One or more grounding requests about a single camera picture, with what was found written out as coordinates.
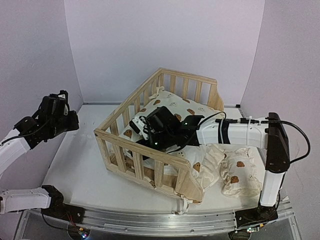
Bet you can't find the bear print cream cushion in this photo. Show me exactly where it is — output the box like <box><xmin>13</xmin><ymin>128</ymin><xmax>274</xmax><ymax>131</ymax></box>
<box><xmin>109</xmin><ymin>86</ymin><xmax>227</xmax><ymax>216</ymax></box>

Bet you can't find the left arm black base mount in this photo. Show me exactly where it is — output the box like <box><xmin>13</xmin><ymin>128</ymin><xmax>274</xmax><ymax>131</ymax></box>
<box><xmin>41</xmin><ymin>185</ymin><xmax>85</xmax><ymax>224</ymax></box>

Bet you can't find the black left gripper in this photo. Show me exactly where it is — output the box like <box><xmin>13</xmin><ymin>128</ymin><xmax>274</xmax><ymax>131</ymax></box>
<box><xmin>48</xmin><ymin>110</ymin><xmax>79</xmax><ymax>140</ymax></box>

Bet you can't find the wooden pet bed frame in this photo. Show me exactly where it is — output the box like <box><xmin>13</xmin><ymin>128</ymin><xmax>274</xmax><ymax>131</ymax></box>
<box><xmin>94</xmin><ymin>68</ymin><xmax>224</xmax><ymax>204</ymax></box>

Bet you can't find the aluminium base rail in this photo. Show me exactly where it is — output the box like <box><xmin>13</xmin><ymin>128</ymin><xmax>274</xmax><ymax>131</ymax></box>
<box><xmin>14</xmin><ymin>189</ymin><xmax>301</xmax><ymax>240</ymax></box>

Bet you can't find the small bear print pillow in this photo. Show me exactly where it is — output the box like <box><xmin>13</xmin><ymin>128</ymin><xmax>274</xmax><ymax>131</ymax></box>
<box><xmin>220</xmin><ymin>148</ymin><xmax>262</xmax><ymax>198</ymax></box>

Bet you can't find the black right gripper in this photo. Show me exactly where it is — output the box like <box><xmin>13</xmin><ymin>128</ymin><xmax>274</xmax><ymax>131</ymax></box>
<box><xmin>130</xmin><ymin>129</ymin><xmax>175</xmax><ymax>162</ymax></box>

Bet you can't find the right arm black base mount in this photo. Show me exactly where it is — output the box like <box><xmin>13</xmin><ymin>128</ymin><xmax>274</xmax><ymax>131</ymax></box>
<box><xmin>235</xmin><ymin>205</ymin><xmax>278</xmax><ymax>230</ymax></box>

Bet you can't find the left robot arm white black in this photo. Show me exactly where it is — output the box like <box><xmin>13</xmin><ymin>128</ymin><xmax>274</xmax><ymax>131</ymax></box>
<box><xmin>0</xmin><ymin>90</ymin><xmax>79</xmax><ymax>219</ymax></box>

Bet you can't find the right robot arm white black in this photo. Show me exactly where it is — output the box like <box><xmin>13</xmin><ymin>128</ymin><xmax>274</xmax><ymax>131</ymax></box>
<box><xmin>129</xmin><ymin>106</ymin><xmax>291</xmax><ymax>222</ymax></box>

